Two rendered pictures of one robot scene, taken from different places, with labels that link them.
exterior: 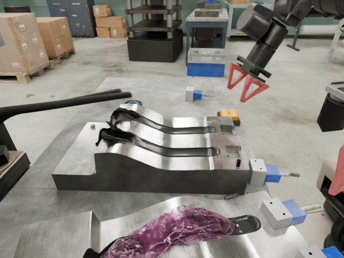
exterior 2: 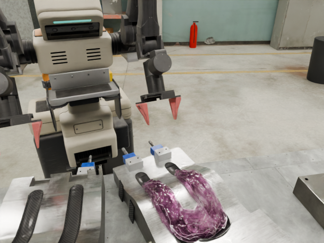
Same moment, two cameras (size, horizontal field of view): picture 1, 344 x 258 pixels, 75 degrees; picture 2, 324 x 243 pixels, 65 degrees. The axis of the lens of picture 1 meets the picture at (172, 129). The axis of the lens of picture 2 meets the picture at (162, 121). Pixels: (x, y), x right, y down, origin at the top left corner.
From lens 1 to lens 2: 0.60 m
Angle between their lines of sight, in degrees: 85
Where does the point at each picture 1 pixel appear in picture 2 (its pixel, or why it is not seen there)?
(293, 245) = (152, 161)
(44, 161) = not seen: outside the picture
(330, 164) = (73, 144)
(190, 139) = (50, 210)
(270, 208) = (134, 162)
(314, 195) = not seen: hidden behind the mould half
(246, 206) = (128, 177)
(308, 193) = not seen: hidden behind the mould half
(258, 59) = (19, 109)
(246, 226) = (142, 179)
